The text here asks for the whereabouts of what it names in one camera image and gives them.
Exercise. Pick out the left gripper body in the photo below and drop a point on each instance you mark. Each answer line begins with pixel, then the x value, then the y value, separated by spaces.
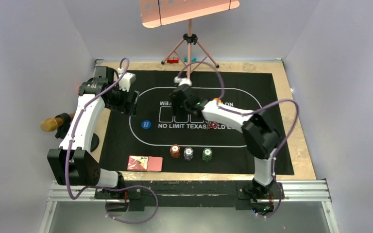
pixel 118 100

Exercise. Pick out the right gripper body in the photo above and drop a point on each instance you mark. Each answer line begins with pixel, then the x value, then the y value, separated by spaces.
pixel 178 108

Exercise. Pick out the black red all-in triangle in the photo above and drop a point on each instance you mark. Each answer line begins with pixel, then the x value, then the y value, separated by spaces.
pixel 211 125

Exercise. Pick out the blue small blind button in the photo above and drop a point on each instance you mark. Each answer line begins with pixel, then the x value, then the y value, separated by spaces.
pixel 146 124

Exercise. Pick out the red poker chip stack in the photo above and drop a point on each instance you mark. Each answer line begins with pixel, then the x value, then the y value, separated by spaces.
pixel 175 151

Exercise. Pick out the blue poker chip stack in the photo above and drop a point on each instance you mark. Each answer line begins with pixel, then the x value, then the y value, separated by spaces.
pixel 188 153

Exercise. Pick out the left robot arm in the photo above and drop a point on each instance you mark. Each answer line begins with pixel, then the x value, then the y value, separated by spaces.
pixel 72 162

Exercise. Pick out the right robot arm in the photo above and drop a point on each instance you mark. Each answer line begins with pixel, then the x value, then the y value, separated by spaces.
pixel 258 130

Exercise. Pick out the red toy block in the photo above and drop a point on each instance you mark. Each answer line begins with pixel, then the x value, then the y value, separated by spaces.
pixel 173 60

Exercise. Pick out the black poker table mat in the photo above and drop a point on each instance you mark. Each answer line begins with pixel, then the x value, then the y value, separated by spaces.
pixel 124 135

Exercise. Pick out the green poker chip stack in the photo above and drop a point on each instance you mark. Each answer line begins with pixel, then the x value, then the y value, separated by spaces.
pixel 207 154

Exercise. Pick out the playing card deck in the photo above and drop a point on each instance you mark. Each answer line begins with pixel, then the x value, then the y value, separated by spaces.
pixel 145 163

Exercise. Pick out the gold microphone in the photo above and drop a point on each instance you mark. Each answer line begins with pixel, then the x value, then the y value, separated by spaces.
pixel 52 124

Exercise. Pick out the pink music stand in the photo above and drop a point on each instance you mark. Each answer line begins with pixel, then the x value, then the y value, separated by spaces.
pixel 159 13

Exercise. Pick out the aluminium rail frame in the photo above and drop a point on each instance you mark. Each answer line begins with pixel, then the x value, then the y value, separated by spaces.
pixel 238 191

